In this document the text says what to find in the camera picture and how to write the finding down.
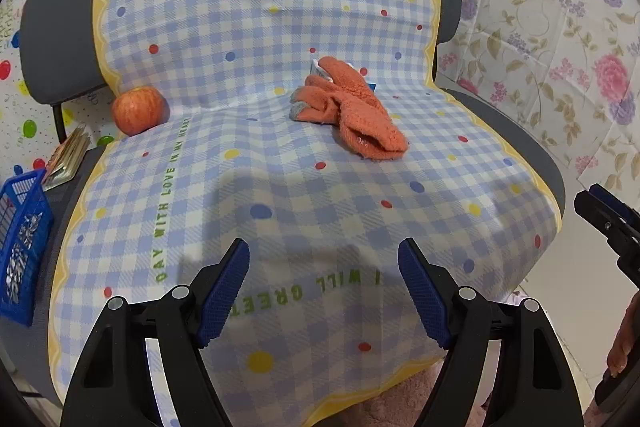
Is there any stack of paper booklets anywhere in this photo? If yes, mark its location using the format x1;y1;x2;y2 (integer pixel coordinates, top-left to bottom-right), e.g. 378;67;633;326
42;123;94;192

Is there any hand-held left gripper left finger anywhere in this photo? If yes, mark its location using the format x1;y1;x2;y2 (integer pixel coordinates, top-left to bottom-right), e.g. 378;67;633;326
61;238;251;427

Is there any red apple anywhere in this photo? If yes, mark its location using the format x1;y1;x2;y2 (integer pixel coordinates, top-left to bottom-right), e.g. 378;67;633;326
111;87;171;136

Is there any person's right hand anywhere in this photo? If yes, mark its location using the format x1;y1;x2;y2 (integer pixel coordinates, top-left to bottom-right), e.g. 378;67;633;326
606;289;640;378

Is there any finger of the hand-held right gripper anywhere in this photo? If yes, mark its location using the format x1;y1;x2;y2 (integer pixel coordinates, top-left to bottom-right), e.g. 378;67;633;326
573;183;640;293

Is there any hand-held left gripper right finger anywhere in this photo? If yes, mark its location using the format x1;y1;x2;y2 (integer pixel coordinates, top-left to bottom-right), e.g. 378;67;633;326
397;238;586;427

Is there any grey office chair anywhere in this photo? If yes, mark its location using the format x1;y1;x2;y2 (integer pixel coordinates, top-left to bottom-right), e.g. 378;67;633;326
20;0;568;308

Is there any polka dot plastic sheet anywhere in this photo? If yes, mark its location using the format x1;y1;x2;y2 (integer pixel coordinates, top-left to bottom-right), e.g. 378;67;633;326
0;0;132;180

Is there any blue plastic basket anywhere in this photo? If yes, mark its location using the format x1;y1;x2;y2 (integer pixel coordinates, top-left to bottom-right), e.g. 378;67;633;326
0;169;55;327

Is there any orange knit glove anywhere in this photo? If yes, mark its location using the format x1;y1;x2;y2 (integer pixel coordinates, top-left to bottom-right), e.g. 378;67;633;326
289;56;410;162

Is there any small white blue box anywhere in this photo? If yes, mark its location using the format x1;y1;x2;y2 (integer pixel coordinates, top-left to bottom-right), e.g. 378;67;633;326
311;59;379;94

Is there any pink fluffy rug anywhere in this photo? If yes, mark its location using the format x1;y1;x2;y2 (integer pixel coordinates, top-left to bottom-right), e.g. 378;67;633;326
345;354;447;427

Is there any floral plastic sheet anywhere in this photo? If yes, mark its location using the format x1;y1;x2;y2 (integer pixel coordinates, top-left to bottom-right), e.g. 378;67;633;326
425;0;640;208

